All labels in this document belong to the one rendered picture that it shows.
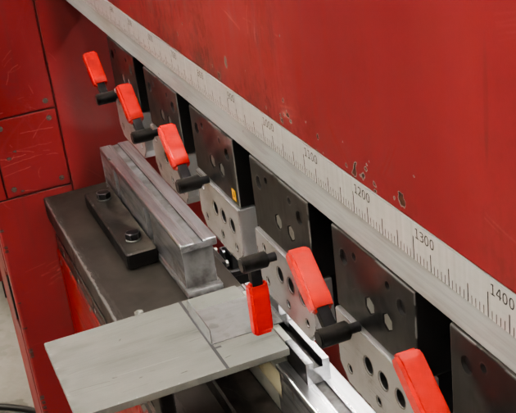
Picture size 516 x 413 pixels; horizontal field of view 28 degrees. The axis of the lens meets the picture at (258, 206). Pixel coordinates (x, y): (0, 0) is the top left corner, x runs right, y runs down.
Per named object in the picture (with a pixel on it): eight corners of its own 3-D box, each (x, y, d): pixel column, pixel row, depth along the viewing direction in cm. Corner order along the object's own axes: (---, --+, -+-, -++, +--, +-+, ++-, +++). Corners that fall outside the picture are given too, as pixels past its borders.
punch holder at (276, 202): (262, 288, 117) (245, 154, 110) (328, 267, 120) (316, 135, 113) (319, 350, 104) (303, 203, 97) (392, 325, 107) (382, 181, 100)
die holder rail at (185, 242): (107, 191, 204) (98, 147, 200) (136, 183, 206) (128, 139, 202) (188, 300, 161) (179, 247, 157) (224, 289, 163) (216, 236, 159)
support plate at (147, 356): (45, 349, 131) (43, 342, 130) (236, 291, 139) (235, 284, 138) (78, 425, 116) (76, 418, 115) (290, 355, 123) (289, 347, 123)
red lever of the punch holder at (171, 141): (154, 124, 128) (180, 189, 124) (184, 116, 129) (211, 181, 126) (153, 131, 130) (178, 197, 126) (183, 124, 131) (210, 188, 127)
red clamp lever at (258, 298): (246, 333, 113) (236, 255, 109) (281, 322, 114) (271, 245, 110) (253, 341, 112) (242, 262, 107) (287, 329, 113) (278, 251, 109)
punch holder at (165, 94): (157, 173, 151) (139, 65, 144) (211, 159, 154) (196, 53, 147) (191, 209, 139) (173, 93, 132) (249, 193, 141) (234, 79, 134)
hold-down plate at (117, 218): (86, 207, 198) (83, 192, 197) (113, 200, 200) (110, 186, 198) (129, 270, 172) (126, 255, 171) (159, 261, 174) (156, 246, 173)
